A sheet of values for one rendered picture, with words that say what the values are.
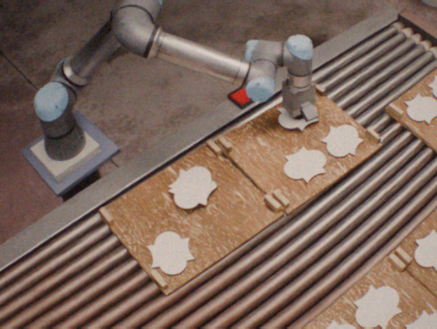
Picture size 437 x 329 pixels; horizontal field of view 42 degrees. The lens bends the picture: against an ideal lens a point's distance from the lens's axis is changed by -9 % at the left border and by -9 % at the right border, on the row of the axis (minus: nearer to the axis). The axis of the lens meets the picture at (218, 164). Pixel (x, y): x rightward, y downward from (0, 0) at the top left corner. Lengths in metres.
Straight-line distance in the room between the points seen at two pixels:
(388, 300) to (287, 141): 0.63
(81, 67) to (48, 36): 2.22
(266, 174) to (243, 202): 0.12
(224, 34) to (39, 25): 1.34
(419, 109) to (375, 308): 0.77
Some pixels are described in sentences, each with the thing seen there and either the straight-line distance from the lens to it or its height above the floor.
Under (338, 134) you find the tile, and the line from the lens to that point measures 1.92.
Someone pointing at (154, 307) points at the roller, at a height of 0.92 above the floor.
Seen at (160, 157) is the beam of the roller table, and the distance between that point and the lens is 1.91.
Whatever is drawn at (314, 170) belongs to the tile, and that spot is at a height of 0.95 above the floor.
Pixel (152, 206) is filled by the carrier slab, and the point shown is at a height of 0.94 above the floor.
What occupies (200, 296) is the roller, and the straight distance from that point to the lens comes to 1.63.
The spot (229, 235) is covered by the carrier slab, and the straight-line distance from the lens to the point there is 1.70.
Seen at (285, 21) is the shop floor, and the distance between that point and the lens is 3.91.
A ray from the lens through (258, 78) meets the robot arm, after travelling 1.64.
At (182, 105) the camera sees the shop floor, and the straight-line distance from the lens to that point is 3.36.
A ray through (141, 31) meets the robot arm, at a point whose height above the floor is 1.39.
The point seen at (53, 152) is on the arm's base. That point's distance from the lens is 2.00.
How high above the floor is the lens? 2.36
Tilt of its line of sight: 50 degrees down
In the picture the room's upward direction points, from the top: 5 degrees counter-clockwise
